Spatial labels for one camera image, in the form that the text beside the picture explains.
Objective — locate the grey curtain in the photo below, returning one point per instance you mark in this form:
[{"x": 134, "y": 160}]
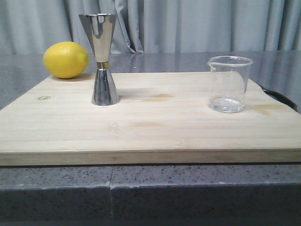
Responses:
[{"x": 154, "y": 26}]

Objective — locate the silver double jigger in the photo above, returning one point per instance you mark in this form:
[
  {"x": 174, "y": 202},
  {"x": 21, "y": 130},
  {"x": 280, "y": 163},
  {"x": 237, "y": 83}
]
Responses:
[{"x": 99, "y": 30}]

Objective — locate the yellow lemon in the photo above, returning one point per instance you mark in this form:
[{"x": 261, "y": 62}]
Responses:
[{"x": 66, "y": 59}]

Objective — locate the clear glass beaker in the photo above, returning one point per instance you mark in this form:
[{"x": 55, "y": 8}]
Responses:
[{"x": 229, "y": 76}]

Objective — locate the light wooden cutting board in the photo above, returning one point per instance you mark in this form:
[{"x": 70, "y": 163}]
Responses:
[{"x": 161, "y": 118}]

